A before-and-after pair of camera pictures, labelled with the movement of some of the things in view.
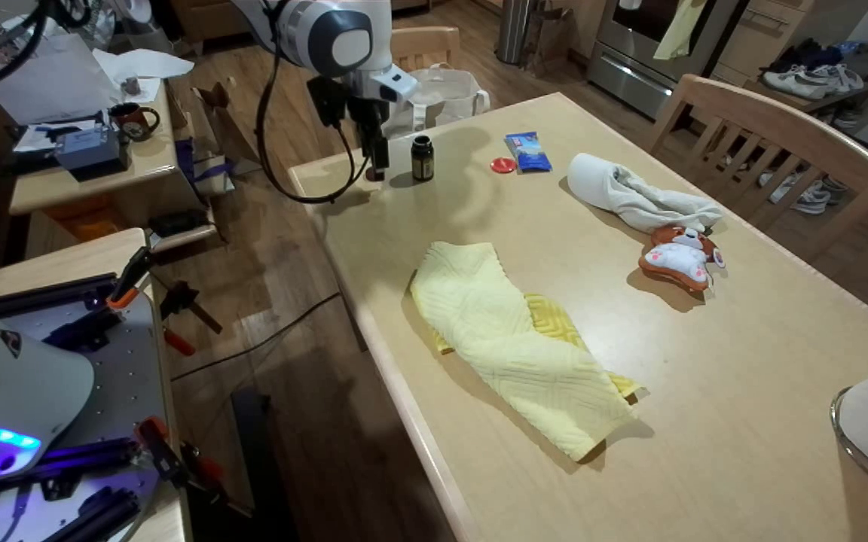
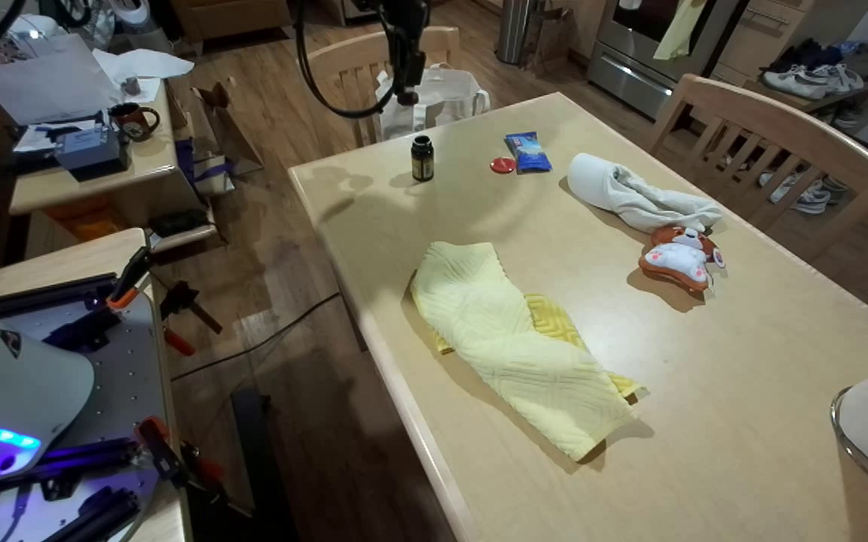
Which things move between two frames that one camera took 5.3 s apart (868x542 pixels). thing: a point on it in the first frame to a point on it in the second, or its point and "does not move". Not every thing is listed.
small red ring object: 506,164 does not move
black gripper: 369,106 to 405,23
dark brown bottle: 424,158 does not move
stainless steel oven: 649,46 does not move
